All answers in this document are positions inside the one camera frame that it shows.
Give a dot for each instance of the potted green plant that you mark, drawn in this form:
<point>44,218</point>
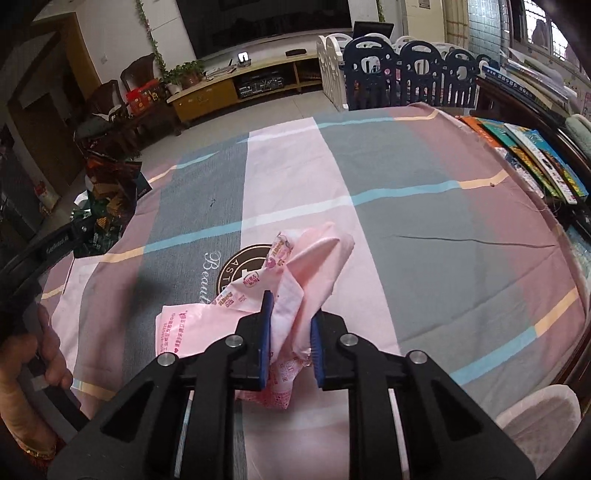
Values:
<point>185,75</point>

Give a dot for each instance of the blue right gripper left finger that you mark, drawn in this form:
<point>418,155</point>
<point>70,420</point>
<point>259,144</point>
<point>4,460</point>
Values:
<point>264,345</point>

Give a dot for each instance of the white playpen fence panel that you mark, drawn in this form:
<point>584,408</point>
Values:
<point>330,49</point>

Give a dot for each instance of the red gift box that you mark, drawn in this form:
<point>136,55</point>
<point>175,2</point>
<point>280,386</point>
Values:
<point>143,98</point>

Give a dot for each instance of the dark wooden chair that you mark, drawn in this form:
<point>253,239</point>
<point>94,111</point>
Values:
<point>110,128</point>

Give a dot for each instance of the plaid pink grey tablecloth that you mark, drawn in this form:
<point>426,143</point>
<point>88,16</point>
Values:
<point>451,254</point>

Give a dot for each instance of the yellow wooden tv cabinet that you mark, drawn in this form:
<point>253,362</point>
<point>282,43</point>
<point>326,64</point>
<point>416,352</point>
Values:
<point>241,85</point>

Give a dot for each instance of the dark green plastic bag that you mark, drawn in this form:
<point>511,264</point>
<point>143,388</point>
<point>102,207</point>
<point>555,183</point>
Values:
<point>231,276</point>

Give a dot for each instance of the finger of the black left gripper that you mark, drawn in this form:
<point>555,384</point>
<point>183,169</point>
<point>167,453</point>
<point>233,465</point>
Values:
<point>19,278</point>

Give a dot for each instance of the person's left hand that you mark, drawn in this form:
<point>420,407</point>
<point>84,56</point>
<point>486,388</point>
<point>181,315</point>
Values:
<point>30,431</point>

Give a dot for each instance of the dark wooden bench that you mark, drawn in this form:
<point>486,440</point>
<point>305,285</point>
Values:
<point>500,102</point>

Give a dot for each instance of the row of colourful books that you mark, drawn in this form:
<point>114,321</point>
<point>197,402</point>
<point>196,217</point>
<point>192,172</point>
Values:
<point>533,158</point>

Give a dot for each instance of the black television screen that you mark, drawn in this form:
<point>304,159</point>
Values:
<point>213,26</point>

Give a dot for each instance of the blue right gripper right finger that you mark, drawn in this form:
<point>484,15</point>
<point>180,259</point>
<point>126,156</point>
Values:
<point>317,352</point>

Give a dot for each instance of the green grey cushion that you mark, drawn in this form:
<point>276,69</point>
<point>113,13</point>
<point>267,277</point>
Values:
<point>579,130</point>

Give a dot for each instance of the navy blue playpen fence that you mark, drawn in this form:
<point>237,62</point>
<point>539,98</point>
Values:
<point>379,75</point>

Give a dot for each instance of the pink plastic bag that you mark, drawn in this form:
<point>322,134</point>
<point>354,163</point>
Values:
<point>300,271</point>

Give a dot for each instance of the white lined trash bin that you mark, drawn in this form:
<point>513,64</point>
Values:
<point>542,423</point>

